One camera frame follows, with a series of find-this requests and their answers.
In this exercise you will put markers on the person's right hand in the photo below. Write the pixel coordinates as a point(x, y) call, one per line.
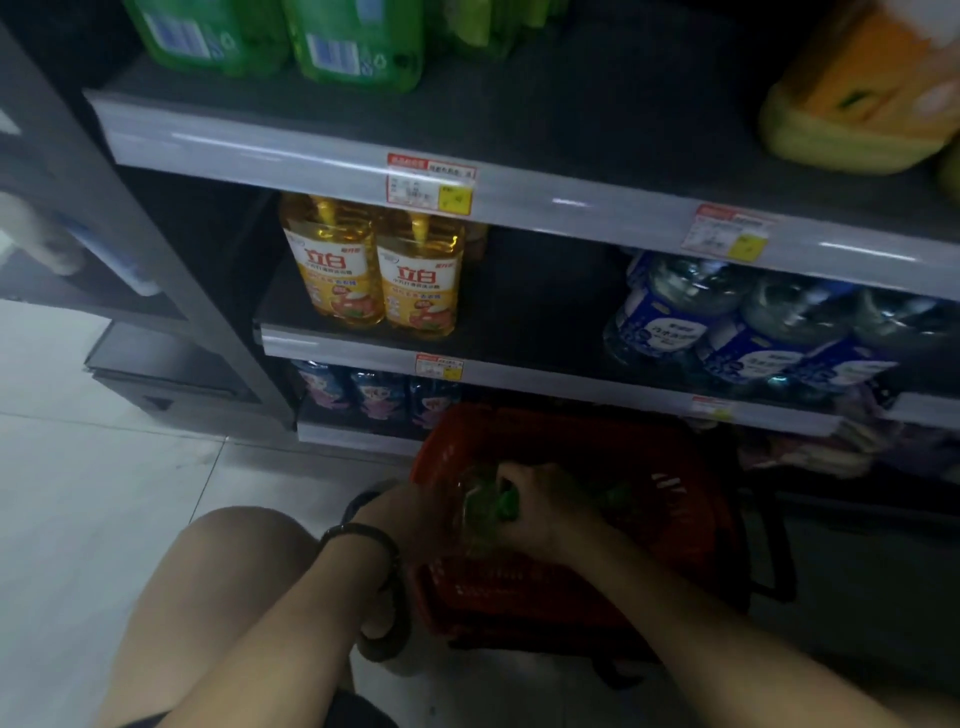
point(551, 510)

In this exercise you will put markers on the person's left hand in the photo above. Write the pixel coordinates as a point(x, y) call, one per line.
point(401, 517)

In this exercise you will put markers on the person's right fingers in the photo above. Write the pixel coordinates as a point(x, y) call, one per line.
point(514, 491)

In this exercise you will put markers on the person's left fingers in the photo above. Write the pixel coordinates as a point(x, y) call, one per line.
point(452, 517)

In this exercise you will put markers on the green plastic bottle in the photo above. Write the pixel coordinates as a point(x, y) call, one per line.
point(486, 514)

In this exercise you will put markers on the person's right forearm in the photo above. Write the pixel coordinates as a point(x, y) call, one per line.
point(697, 637)

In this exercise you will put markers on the person's left forearm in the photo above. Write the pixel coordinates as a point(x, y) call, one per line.
point(292, 630)

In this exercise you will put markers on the low grey store shelf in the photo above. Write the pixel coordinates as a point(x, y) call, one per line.
point(352, 435)

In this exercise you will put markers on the small red white price tag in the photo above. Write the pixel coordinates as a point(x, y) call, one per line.
point(439, 367)
point(711, 407)

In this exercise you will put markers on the red shopping basket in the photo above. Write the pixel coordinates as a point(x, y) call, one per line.
point(660, 480)

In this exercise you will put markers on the yellow dish soap bottle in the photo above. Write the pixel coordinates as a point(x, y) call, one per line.
point(420, 285)
point(330, 270)

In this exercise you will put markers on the clear bottle blue label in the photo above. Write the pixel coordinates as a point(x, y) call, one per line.
point(772, 330)
point(877, 337)
point(667, 307)

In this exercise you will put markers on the person's left leg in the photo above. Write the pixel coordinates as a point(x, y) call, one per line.
point(195, 585)

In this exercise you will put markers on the large red white price tag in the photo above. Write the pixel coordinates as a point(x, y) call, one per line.
point(724, 234)
point(427, 184)

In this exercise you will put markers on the pile of colourful packets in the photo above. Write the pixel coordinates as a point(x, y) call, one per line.
point(847, 442)

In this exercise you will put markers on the wide grey store shelf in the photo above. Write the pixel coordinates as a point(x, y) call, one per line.
point(600, 127)

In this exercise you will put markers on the blue white packet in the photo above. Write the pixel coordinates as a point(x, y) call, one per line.
point(112, 259)

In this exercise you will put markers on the large green detergent bottle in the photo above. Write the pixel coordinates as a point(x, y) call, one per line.
point(472, 26)
point(202, 30)
point(352, 41)

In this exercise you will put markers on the white bottle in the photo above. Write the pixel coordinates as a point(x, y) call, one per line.
point(37, 232)

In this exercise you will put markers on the large yellow orange bottle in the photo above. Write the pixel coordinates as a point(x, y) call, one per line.
point(855, 90)

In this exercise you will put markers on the grey shelving side frame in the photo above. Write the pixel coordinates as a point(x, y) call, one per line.
point(135, 225)

